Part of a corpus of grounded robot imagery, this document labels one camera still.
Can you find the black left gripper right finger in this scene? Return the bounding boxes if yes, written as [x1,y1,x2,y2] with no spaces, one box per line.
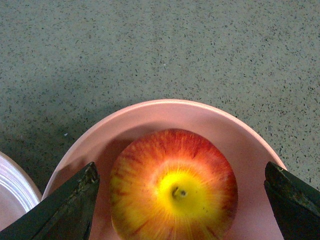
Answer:
[264,161,320,240]

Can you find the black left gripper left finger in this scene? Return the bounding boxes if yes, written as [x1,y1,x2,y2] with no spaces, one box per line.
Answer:
[0,162,100,240]

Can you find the red yellow apple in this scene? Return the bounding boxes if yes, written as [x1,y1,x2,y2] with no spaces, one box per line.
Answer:
[110,129,238,240]

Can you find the pink plate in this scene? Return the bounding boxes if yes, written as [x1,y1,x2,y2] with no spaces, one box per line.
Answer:
[0,152,42,230]

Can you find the pink bowl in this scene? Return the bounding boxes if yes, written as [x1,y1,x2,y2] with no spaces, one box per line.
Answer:
[43,99,283,240]

